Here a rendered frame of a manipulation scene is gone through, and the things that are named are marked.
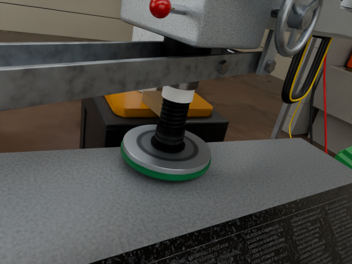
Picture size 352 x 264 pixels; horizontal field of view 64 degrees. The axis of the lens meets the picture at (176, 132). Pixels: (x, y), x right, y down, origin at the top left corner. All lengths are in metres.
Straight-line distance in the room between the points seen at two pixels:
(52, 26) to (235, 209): 6.27
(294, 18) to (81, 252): 0.54
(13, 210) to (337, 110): 3.16
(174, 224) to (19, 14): 6.24
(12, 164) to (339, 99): 3.11
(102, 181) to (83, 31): 6.24
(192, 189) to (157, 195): 0.08
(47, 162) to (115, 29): 6.36
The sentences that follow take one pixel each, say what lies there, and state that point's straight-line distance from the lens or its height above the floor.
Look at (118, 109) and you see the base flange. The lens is 1.20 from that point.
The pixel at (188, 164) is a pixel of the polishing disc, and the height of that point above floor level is 0.91.
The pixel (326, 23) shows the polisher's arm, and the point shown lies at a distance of 0.91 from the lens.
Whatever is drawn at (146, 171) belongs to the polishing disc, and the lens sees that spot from 0.60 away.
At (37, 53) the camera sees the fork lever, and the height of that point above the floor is 1.12.
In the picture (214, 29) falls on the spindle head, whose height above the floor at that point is 1.20.
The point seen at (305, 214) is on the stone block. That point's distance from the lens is 0.75.
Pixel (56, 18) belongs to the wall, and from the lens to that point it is 6.65.
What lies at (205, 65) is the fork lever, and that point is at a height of 1.12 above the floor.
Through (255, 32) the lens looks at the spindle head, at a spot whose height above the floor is 1.20.
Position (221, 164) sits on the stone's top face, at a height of 0.87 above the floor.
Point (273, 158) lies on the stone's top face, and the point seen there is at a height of 0.87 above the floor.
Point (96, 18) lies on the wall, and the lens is 6.80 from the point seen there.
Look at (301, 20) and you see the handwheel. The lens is 0.60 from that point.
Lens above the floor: 1.24
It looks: 26 degrees down
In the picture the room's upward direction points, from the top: 12 degrees clockwise
